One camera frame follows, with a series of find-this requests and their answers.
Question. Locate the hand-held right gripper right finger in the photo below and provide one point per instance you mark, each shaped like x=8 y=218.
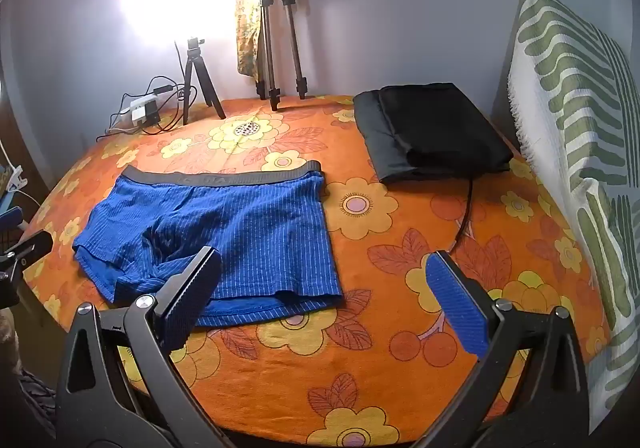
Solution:
x=457 y=308

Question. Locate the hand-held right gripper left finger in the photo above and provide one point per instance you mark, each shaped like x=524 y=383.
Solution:
x=192 y=298

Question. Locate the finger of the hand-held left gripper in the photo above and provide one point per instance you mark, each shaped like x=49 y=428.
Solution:
x=10 y=217
x=27 y=248

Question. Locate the blue striped boxer pants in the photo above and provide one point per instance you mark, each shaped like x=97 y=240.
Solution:
x=250 y=238

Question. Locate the orange floral bedsheet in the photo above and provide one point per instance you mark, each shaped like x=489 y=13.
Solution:
x=375 y=378

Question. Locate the white power strip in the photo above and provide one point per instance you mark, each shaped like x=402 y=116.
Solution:
x=142 y=108

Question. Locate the stack of folded dark clothes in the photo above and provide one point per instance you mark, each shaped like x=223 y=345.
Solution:
x=430 y=128

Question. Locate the small black tripod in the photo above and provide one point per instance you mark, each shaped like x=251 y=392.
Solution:
x=195 y=73

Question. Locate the green white patterned pillow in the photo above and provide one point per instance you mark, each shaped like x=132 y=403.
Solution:
x=565 y=93

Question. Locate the tall metal tripod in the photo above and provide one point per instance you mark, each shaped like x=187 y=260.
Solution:
x=274 y=53

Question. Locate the yellow floral hanging cloth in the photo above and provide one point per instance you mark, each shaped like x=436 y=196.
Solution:
x=247 y=38

